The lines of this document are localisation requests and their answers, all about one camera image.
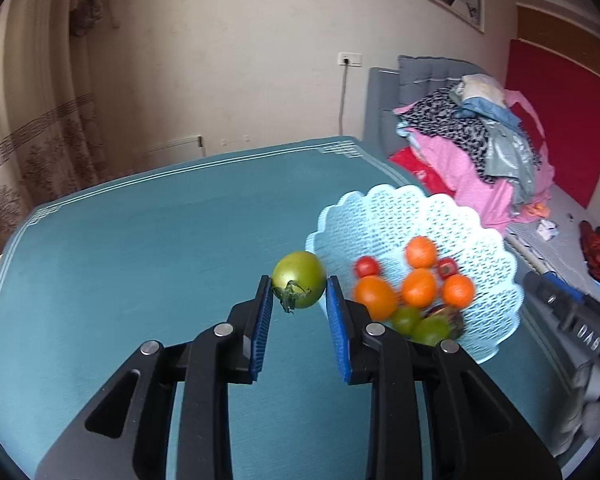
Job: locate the green tomato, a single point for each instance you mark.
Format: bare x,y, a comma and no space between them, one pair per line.
300,272

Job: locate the teal tablecloth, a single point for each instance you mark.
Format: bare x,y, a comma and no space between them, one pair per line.
130,260

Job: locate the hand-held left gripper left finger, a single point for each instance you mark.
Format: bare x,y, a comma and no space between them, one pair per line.
261,330

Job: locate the white wall socket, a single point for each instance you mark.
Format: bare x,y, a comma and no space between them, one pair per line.
352,59

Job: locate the red blanket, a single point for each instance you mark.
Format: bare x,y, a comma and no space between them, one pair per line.
415,165

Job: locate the leopard print cloth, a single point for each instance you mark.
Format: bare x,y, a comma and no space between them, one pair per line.
445,120

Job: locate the small orange cloth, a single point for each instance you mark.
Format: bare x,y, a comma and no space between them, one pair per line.
539,208

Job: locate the grey striped bed mat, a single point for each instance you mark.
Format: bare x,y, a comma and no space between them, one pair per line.
565,250

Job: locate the white cloth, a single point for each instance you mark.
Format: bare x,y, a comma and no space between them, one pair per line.
480,85

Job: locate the blue denim cloth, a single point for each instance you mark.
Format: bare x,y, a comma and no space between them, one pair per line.
485,107

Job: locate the grey bed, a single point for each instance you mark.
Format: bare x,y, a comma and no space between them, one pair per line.
380,110

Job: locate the red cherry tomato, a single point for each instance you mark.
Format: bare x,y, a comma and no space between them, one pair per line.
366,266
447,267

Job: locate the red black garment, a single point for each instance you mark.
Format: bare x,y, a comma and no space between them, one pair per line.
597,255

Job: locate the orange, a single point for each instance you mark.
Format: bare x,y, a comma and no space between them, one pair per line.
457,291
420,252
419,287
375,297

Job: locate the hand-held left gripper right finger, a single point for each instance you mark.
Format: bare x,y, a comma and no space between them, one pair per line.
337,330

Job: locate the grey padded cushion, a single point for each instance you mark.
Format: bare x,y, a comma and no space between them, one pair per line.
420,80

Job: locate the light pink cloth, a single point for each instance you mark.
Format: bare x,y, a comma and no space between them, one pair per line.
545,170

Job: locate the beige patterned curtain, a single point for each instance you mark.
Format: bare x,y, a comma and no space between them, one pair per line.
30,110

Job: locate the light blue plastic basket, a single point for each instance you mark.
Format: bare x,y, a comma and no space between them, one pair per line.
430,220

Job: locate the red headboard panel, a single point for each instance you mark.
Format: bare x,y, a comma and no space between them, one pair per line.
570,110

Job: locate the grey floral cloth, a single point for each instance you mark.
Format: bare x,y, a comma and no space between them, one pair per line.
510,155

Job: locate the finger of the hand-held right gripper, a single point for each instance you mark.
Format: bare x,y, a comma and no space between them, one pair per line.
567,287
542,290

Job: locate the small green fruit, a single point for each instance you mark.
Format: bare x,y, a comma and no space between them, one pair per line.
405,320
430,331

